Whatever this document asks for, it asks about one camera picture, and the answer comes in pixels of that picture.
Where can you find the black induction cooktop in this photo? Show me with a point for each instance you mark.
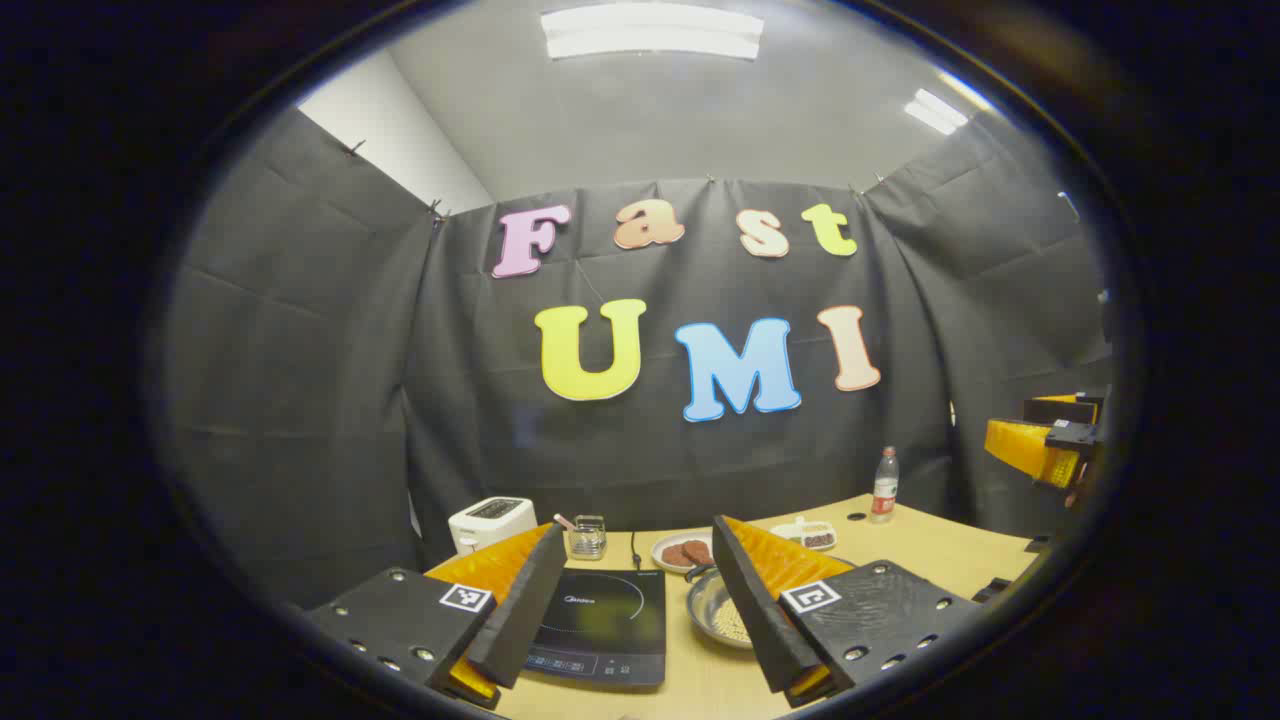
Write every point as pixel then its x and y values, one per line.
pixel 600 620

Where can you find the white round plate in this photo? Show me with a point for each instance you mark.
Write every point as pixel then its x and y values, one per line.
pixel 665 545

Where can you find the white divided dish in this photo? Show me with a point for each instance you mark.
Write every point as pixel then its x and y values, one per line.
pixel 790 530

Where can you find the red beans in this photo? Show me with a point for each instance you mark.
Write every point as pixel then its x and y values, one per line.
pixel 818 540

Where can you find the ceiling light panel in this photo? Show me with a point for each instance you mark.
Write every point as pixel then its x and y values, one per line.
pixel 935 110
pixel 650 30

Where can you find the black backdrop cloth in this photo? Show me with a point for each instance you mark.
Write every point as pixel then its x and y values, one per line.
pixel 330 400

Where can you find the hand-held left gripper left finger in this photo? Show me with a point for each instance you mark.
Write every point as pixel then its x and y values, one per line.
pixel 520 610

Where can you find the clear water bottle red label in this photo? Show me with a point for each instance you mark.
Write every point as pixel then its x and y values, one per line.
pixel 884 495

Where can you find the white toaster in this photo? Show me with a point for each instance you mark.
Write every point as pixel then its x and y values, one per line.
pixel 490 525

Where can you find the soybeans in pot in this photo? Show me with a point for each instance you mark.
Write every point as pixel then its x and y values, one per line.
pixel 732 622

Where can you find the red meat slices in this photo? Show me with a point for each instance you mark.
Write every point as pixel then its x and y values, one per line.
pixel 685 554

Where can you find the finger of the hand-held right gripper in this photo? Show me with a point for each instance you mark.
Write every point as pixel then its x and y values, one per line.
pixel 1060 408
pixel 1020 445

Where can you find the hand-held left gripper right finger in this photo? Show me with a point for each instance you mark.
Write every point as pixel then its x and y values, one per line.
pixel 750 610

